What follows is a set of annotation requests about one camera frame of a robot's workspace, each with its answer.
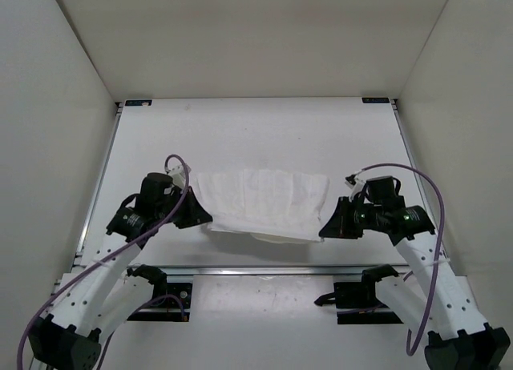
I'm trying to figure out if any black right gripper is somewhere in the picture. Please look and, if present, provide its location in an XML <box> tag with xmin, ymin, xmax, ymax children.
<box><xmin>321</xmin><ymin>197</ymin><xmax>381</xmax><ymax>239</ymax></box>

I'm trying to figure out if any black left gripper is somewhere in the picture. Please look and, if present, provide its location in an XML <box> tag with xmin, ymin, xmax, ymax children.
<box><xmin>160</xmin><ymin>181</ymin><xmax>213</xmax><ymax>224</ymax></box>

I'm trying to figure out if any white pleated skirt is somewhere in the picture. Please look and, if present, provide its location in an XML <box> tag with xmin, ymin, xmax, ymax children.
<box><xmin>192</xmin><ymin>169</ymin><xmax>329</xmax><ymax>244</ymax></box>

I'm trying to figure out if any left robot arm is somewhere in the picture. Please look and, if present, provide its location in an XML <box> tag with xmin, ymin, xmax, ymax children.
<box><xmin>23</xmin><ymin>167</ymin><xmax>212</xmax><ymax>369</ymax></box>

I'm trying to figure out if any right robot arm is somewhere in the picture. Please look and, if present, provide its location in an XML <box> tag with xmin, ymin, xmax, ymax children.
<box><xmin>315</xmin><ymin>175</ymin><xmax>511</xmax><ymax>369</ymax></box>

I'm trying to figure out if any left corner marker tag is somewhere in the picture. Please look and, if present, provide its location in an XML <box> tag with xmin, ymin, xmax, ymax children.
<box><xmin>124</xmin><ymin>99</ymin><xmax>152</xmax><ymax>107</ymax></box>

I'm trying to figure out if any corner marker tag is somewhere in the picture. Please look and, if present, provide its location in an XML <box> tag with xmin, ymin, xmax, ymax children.
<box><xmin>124</xmin><ymin>99</ymin><xmax>152</xmax><ymax>107</ymax></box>
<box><xmin>362</xmin><ymin>97</ymin><xmax>390</xmax><ymax>104</ymax></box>

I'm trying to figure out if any right corner marker tag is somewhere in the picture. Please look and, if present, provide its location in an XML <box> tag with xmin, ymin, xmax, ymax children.
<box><xmin>362</xmin><ymin>97</ymin><xmax>390</xmax><ymax>104</ymax></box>

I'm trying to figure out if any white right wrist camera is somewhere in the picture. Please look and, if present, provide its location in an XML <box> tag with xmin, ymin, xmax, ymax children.
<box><xmin>345</xmin><ymin>172</ymin><xmax>366</xmax><ymax>201</ymax></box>

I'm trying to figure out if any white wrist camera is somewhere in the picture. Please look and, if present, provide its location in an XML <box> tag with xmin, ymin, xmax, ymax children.
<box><xmin>345</xmin><ymin>172</ymin><xmax>366</xmax><ymax>201</ymax></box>
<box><xmin>165</xmin><ymin>165</ymin><xmax>191</xmax><ymax>189</ymax></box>

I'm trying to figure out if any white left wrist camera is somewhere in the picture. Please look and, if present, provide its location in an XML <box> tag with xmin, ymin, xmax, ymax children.
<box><xmin>165</xmin><ymin>165</ymin><xmax>191</xmax><ymax>189</ymax></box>

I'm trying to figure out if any aluminium front table rail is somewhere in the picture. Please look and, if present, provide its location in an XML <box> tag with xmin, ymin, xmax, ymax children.
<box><xmin>71</xmin><ymin>263</ymin><xmax>454</xmax><ymax>278</ymax></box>

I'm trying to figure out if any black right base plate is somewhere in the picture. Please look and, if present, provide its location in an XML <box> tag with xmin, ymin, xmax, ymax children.
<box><xmin>333</xmin><ymin>282</ymin><xmax>402</xmax><ymax>325</ymax></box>

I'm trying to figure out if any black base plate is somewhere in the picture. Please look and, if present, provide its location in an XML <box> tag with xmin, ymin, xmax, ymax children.
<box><xmin>333</xmin><ymin>282</ymin><xmax>402</xmax><ymax>325</ymax></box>
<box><xmin>128</xmin><ymin>276</ymin><xmax>193</xmax><ymax>323</ymax></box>

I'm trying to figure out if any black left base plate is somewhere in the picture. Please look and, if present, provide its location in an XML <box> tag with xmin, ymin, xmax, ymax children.
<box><xmin>128</xmin><ymin>276</ymin><xmax>193</xmax><ymax>323</ymax></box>

